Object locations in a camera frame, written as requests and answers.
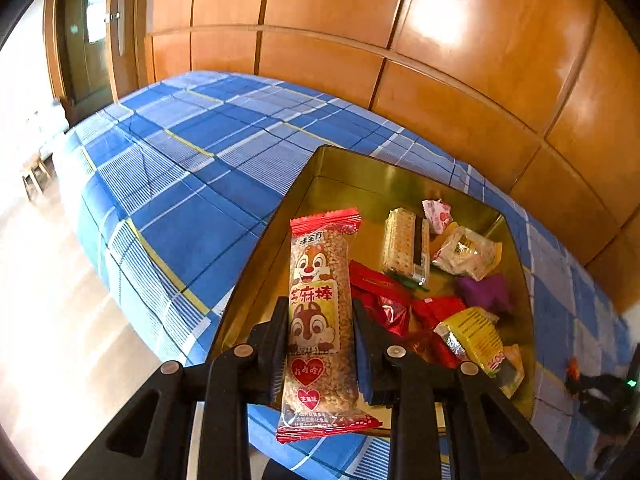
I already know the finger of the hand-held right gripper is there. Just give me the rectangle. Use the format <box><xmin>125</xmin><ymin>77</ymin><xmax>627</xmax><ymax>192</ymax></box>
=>
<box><xmin>565</xmin><ymin>360</ymin><xmax>601</xmax><ymax>401</ymax></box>

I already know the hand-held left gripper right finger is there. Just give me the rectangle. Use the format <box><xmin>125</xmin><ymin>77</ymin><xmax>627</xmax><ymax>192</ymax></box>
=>
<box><xmin>352</xmin><ymin>297</ymin><xmax>576</xmax><ymax>480</ymax></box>

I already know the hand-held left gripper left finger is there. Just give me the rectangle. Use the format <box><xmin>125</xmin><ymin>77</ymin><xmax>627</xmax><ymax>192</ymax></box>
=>
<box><xmin>62</xmin><ymin>296</ymin><xmax>291</xmax><ymax>480</ymax></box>

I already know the red patterned snack bar packet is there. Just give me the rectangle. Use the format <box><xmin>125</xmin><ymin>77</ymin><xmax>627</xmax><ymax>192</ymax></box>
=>
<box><xmin>367</xmin><ymin>294</ymin><xmax>415</xmax><ymax>338</ymax></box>

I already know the squirrel print sesame bar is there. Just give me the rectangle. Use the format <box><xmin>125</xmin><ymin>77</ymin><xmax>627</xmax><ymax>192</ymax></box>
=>
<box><xmin>276</xmin><ymin>208</ymin><xmax>383</xmax><ymax>445</ymax></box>

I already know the red gold-print snack packet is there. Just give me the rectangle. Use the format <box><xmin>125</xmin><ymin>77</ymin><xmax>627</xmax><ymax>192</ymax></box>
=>
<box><xmin>407</xmin><ymin>296</ymin><xmax>468</xmax><ymax>368</ymax></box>

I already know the red-brown snack packet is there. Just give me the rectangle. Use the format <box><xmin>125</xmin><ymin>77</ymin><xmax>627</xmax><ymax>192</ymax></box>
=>
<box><xmin>348</xmin><ymin>260</ymin><xmax>416</xmax><ymax>306</ymax></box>

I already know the yellow green snack packet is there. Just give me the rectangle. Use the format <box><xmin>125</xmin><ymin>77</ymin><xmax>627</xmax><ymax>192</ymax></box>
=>
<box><xmin>434</xmin><ymin>307</ymin><xmax>526</xmax><ymax>398</ymax></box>

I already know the purple snack packet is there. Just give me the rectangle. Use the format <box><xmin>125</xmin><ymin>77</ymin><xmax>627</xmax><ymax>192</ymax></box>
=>
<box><xmin>455</xmin><ymin>272</ymin><xmax>512</xmax><ymax>313</ymax></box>

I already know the clear cracker packet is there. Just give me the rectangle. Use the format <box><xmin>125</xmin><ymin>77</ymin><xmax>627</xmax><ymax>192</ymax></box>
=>
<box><xmin>381</xmin><ymin>207</ymin><xmax>432</xmax><ymax>288</ymax></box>

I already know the beige snack packet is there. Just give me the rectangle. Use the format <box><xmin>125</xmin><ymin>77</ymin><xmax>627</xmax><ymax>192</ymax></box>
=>
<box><xmin>431</xmin><ymin>223</ymin><xmax>503</xmax><ymax>282</ymax></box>

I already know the white pink candy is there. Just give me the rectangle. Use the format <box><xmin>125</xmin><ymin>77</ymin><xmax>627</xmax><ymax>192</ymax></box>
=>
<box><xmin>421</xmin><ymin>198</ymin><xmax>455</xmax><ymax>235</ymax></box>

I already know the dark brown tin box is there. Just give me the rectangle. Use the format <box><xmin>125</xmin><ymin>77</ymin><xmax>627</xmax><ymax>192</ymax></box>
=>
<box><xmin>205</xmin><ymin>144</ymin><xmax>538</xmax><ymax>438</ymax></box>

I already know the blue plaid bed sheet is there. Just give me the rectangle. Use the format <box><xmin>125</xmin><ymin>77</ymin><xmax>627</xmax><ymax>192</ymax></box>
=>
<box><xmin>65</xmin><ymin>71</ymin><xmax>633</xmax><ymax>480</ymax></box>

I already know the wooden wardrobe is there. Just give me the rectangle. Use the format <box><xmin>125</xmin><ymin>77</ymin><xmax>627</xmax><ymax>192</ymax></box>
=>
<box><xmin>135</xmin><ymin>0</ymin><xmax>640</xmax><ymax>311</ymax></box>

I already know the wooden stool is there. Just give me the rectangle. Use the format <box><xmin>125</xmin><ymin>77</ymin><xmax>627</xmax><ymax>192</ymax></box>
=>
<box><xmin>21</xmin><ymin>152</ymin><xmax>56</xmax><ymax>201</ymax></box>

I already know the wooden door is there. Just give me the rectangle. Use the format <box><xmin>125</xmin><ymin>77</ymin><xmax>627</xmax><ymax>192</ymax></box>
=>
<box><xmin>44</xmin><ymin>0</ymin><xmax>138</xmax><ymax>126</ymax></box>

